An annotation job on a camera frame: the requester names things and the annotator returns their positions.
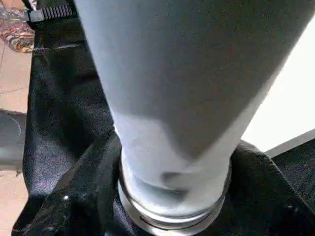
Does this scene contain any white plastic table leg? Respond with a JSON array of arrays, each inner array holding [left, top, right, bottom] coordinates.
[[73, 0, 315, 220]]

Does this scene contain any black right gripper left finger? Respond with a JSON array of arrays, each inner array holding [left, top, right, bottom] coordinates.
[[21, 129, 124, 236]]

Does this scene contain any black table mat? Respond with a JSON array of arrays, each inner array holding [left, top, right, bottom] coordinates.
[[12, 5, 315, 236]]

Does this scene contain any white plastic table top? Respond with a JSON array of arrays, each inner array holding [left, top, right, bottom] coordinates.
[[114, 15, 315, 235]]

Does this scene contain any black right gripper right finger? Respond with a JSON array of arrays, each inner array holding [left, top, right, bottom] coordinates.
[[207, 140, 315, 236]]

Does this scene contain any patterned fabric bag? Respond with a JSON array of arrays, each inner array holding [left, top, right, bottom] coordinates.
[[0, 0, 36, 54]]

